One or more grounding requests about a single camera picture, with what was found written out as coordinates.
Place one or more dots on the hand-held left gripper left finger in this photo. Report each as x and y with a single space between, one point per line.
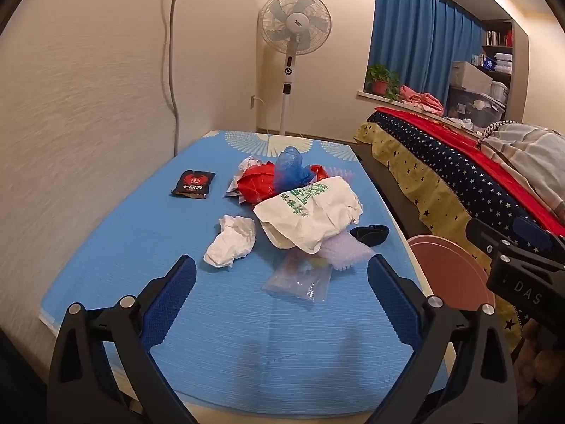
170 304

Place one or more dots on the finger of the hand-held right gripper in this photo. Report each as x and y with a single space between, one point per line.
529 231

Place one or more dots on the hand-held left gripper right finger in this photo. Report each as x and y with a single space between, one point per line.
393 301

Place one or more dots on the clear plastic bag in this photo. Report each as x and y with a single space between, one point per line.
298 282

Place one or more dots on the black snack packet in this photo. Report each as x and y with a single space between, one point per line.
192 183

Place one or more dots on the red plastic bag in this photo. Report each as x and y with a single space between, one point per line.
256 183

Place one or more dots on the blue plastic bag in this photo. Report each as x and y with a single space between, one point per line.
289 168

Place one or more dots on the person's right hand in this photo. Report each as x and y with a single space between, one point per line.
532 366

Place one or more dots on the purple fluffy sock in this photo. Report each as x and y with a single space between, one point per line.
348 254

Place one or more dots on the black sock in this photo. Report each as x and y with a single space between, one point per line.
368 235

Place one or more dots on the striped grey duvet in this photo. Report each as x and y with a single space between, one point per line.
529 159

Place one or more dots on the white crumpled tissue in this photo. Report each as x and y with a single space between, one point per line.
229 243

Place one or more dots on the red blanket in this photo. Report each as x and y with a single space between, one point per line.
476 159

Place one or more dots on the white green print plastic bag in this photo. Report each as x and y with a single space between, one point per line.
309 212

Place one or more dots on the bed with star blanket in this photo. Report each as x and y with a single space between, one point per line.
423 163

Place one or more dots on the clear plastic storage bin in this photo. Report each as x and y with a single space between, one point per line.
472 106

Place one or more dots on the white lidded container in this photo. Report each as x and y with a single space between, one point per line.
499 90

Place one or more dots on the white cardboard box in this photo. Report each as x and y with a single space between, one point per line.
470 75

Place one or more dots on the stack of white packages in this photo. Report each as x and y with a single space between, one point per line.
504 62

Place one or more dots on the pink folded clothes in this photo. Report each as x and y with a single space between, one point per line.
421 99

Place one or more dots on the dark wooden shelf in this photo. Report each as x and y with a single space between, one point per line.
496 48

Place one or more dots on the row of books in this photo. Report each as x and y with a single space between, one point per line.
494 37

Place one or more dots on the potted green plant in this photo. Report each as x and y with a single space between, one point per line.
382 78

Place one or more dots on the blue curtain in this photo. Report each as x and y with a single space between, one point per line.
415 39

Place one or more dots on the white standing fan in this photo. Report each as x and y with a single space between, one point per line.
295 22

